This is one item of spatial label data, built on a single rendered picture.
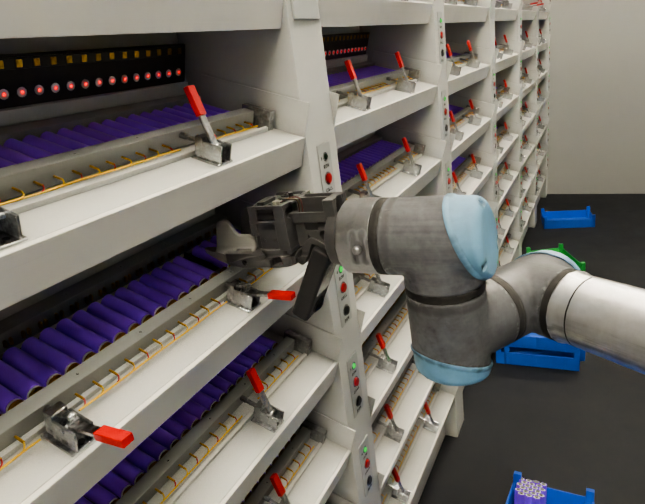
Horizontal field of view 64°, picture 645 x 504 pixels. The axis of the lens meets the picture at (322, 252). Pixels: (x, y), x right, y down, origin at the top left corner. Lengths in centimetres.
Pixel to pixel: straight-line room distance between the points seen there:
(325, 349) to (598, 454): 116
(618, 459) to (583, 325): 126
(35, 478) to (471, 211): 46
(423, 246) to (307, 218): 15
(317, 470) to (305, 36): 71
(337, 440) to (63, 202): 68
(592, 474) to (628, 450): 16
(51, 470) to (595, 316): 54
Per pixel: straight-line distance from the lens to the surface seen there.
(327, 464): 99
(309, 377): 86
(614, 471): 183
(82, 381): 56
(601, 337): 62
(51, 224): 48
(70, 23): 51
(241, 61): 81
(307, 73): 79
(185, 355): 61
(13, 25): 48
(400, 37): 144
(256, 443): 76
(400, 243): 55
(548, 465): 180
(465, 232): 53
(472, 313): 58
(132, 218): 52
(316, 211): 63
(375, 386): 114
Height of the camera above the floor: 122
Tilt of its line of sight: 20 degrees down
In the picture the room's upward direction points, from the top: 8 degrees counter-clockwise
